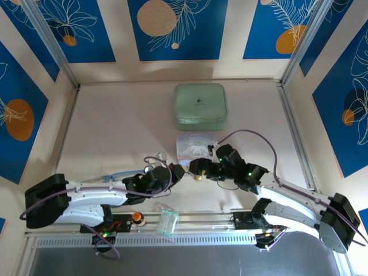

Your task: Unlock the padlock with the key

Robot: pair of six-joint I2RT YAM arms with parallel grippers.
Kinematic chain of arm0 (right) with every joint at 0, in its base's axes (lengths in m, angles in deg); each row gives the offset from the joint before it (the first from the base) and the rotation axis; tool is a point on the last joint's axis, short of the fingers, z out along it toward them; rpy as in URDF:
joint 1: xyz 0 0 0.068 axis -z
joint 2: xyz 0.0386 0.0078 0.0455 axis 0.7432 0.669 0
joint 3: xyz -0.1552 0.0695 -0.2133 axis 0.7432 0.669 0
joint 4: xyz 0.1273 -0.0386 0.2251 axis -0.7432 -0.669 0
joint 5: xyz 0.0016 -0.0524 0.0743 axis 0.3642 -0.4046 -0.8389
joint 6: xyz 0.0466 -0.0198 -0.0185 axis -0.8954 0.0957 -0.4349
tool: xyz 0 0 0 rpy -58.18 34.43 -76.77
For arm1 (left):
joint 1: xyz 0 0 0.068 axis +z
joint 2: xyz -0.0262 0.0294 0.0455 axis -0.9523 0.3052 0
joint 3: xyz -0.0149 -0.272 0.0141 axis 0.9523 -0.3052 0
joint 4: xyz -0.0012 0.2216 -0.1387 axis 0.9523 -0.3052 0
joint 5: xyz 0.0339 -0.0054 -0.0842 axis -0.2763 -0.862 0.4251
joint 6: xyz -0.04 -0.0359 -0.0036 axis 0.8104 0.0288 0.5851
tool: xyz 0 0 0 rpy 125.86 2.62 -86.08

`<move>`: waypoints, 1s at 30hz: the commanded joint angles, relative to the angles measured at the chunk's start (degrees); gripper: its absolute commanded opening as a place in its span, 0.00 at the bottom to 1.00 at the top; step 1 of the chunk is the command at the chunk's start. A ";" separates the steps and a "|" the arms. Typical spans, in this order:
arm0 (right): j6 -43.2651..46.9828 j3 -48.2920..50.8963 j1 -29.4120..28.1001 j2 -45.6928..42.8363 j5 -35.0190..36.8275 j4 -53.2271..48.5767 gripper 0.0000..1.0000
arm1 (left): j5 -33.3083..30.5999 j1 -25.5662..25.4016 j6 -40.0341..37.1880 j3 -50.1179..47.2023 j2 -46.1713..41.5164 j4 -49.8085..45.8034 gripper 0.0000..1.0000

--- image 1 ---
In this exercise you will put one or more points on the orange push button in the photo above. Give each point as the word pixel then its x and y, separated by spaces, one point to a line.
pixel 137 216

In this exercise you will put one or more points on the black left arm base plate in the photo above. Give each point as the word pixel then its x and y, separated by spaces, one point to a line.
pixel 120 222

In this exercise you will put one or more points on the aluminium table side rail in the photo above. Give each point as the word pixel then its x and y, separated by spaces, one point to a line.
pixel 296 132

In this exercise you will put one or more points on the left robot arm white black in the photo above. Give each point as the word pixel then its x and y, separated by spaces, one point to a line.
pixel 86 195

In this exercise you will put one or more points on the aluminium mounting rail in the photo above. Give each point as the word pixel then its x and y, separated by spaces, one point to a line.
pixel 201 222

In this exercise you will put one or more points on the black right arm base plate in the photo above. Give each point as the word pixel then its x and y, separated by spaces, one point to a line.
pixel 244 221

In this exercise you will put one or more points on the clear plastic container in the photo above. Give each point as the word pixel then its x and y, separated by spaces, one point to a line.
pixel 168 220

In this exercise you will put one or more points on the mint green zip case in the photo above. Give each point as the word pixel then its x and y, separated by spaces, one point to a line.
pixel 200 106

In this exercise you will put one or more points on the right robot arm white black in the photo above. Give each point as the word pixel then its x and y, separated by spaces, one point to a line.
pixel 287 195

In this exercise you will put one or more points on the aluminium frame post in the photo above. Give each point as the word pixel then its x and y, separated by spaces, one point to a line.
pixel 304 40
pixel 51 43

